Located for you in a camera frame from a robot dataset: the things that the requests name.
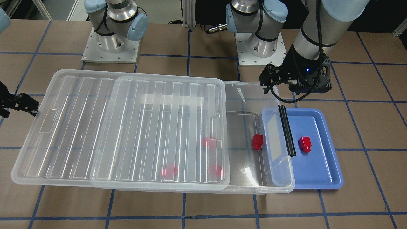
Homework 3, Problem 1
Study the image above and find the aluminium frame post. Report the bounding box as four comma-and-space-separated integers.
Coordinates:
181, 0, 196, 30

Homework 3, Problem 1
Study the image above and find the clear plastic box lid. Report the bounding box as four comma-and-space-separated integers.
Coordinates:
11, 69, 230, 192

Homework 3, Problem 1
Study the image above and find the red block picked up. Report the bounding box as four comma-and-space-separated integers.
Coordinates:
298, 136, 312, 154

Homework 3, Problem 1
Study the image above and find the blue plastic tray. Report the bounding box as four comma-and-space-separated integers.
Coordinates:
261, 108, 344, 190

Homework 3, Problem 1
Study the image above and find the red block near middle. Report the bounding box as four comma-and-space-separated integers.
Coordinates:
208, 164, 224, 179

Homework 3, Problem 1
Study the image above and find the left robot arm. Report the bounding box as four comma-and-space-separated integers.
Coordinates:
226, 0, 368, 95

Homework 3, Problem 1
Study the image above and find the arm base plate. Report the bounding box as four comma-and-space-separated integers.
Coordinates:
235, 32, 286, 67
81, 28, 140, 64

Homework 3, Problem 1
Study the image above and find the red block near handle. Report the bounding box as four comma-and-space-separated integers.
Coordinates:
252, 134, 264, 151

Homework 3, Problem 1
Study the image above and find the black box handle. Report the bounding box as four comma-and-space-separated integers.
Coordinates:
279, 105, 297, 157

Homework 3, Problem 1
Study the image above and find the red block under lid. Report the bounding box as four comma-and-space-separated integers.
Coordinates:
161, 164, 178, 180

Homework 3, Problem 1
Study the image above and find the clear plastic storage box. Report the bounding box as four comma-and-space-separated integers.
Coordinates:
90, 79, 295, 194

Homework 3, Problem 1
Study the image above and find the red block far middle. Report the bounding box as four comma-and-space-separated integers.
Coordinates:
201, 137, 217, 149

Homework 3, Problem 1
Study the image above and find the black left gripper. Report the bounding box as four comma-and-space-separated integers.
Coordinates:
259, 45, 318, 94

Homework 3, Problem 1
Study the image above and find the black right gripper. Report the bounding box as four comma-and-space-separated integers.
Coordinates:
0, 82, 39, 119

